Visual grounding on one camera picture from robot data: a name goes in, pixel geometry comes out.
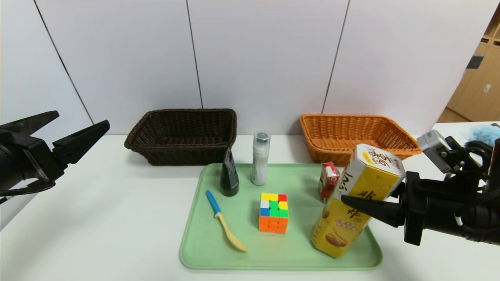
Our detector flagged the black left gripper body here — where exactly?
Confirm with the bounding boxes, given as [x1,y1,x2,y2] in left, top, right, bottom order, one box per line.
[0,127,65,191]

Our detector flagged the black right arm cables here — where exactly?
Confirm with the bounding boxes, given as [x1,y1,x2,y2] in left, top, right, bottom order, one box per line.
[463,140,500,184]

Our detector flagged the dark brown wicker basket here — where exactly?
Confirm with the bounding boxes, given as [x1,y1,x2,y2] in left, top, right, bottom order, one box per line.
[125,109,238,166]

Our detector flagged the small red drink carton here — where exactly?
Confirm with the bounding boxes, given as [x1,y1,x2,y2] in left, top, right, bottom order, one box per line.
[318,162,339,202]

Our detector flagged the blue fluffy duster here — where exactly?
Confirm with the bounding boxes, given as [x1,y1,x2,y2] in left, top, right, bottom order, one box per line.
[469,126,500,146]

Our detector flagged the yellow spoon with blue handle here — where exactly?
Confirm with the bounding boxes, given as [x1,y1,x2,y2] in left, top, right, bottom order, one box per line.
[206,190,248,252]

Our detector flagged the white side table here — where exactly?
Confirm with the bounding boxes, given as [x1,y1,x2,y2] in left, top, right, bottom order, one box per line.
[432,122,500,157]

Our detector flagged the light green plastic tray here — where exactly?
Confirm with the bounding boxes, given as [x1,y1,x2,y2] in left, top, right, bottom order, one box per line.
[179,163,383,270]

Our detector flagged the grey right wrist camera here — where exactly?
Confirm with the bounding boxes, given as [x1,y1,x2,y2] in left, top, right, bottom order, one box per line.
[416,130,454,173]

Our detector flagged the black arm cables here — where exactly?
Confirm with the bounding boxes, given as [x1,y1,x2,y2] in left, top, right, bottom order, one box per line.
[463,140,500,184]
[0,179,56,204]

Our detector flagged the white bottle with grey cap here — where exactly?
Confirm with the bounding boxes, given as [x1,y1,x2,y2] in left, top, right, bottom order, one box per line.
[252,132,271,186]

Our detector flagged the black squeeze tube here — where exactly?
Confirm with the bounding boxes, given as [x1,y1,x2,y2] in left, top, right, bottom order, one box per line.
[220,147,239,197]

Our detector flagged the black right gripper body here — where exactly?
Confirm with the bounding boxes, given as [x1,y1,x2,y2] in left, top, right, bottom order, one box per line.
[402,171,467,246]

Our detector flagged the colourful puzzle cube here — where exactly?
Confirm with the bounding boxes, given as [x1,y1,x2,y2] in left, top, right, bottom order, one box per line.
[259,192,289,234]

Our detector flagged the wooden cabinet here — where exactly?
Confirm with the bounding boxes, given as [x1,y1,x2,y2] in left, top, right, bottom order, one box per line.
[436,4,500,123]

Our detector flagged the orange wicker basket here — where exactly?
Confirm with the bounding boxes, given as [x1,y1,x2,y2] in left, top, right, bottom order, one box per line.
[300,114,422,166]

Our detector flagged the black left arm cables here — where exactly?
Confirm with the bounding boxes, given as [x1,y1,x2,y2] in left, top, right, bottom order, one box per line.
[0,179,56,204]

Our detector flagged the yellow hexagonal biscuit box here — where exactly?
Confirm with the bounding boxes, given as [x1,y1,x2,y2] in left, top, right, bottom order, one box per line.
[311,144,406,258]

